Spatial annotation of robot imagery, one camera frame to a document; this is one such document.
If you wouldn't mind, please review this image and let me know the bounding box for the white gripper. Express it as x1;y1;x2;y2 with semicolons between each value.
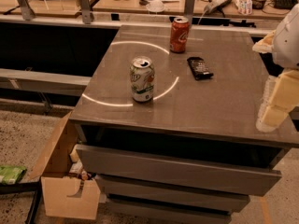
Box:
252;5;299;133

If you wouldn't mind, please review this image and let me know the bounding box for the black rxbar chocolate bar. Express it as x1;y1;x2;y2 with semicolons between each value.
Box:
187;57;214;80

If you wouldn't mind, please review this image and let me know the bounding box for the white snack packet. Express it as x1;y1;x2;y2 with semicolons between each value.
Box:
235;0;252;15

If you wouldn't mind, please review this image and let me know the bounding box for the black mesh cup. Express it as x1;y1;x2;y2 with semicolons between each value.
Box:
251;0;267;9

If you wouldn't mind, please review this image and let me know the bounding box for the white power strip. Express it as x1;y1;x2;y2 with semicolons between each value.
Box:
204;0;232;14

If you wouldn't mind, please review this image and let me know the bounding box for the orange soda can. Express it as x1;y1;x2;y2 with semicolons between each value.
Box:
170;17;189;53

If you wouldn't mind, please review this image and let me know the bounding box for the grey drawer cabinet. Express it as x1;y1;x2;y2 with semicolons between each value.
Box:
71;26;299;224

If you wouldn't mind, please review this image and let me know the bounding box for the green white 7up can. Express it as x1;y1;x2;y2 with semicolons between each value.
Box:
130;56;155;103

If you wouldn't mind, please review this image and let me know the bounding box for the white bowl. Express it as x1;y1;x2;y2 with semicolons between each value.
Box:
146;0;164;13

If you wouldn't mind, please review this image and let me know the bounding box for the cardboard box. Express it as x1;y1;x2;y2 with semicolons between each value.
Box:
30;113;101;220

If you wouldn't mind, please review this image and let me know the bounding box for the green snack bag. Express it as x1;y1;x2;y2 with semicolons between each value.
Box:
0;165;27;185

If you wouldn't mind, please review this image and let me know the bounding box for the grey metal bracket right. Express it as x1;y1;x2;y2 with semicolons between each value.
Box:
184;0;195;23

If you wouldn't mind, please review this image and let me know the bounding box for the grey metal bracket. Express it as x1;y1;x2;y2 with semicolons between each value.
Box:
17;0;36;21
78;0;93;24
184;0;195;23

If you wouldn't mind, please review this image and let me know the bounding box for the grey metal bracket middle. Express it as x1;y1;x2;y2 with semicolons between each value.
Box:
78;0;93;24

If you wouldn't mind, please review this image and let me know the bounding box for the grey metal bracket left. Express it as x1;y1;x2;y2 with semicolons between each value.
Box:
17;0;36;21

